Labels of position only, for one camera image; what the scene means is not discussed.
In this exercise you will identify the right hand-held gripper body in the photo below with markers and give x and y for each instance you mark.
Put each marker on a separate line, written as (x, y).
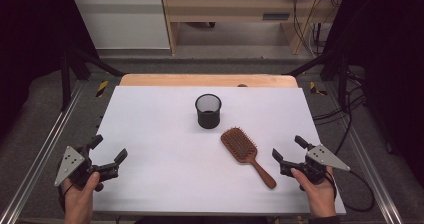
(321, 157)

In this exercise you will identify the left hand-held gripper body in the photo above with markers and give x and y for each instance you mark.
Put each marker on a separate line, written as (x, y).
(80, 167)

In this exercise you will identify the brown wooden paddle hairbrush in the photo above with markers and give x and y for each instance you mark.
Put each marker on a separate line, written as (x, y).
(238, 145)

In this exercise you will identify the black mesh cup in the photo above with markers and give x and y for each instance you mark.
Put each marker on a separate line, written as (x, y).
(208, 119)

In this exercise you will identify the person's left hand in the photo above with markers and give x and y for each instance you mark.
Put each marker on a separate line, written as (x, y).
(78, 204)

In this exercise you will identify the person's right hand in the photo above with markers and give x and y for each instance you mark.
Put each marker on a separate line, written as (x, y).
(320, 197)

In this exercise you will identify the yellow black tape mark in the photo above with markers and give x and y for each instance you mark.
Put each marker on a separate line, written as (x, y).
(313, 88)
(102, 88)

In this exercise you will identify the white board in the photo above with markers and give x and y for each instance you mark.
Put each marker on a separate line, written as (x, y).
(173, 170)

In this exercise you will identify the light wooden table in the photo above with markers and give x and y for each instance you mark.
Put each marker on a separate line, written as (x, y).
(186, 80)

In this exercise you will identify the white cabinet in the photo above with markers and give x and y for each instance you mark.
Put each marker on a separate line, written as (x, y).
(123, 24)

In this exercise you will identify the wooden desk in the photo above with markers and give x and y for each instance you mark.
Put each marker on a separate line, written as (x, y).
(230, 9)

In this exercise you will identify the aluminium rail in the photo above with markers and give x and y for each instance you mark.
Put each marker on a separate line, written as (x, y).
(43, 150)
(370, 167)

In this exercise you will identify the black frame strut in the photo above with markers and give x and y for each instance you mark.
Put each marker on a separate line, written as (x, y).
(342, 80)
(65, 80)

